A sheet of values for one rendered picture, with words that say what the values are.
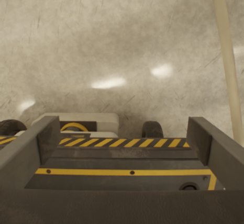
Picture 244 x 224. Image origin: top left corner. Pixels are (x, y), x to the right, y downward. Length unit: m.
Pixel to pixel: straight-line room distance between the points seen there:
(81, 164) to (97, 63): 0.37
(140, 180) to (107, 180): 0.06
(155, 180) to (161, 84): 0.36
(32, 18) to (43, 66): 0.16
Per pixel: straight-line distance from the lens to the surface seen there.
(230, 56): 0.54
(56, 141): 0.17
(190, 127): 0.17
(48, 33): 0.65
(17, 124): 0.67
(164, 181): 0.37
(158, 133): 0.52
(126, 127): 0.65
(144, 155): 0.33
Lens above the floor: 0.60
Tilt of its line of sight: 75 degrees down
